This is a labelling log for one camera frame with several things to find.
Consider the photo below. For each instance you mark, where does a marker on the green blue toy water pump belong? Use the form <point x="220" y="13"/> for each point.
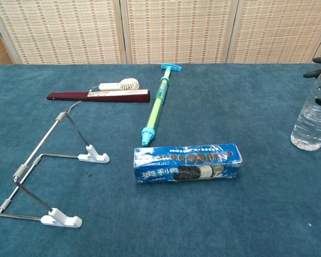
<point x="157" y="107"/>

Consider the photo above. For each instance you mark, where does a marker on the blue table cloth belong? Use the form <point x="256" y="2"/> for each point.
<point x="230" y="208"/>

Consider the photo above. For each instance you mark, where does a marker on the dark red folded fan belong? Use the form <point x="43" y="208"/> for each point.
<point x="69" y="96"/>

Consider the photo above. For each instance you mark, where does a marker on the blue cookie box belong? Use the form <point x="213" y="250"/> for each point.
<point x="187" y="163"/>

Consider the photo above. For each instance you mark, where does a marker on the white handheld fan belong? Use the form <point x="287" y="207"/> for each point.
<point x="109" y="86"/>

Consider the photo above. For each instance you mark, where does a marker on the transparent water bottle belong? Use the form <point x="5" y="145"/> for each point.
<point x="310" y="128"/>

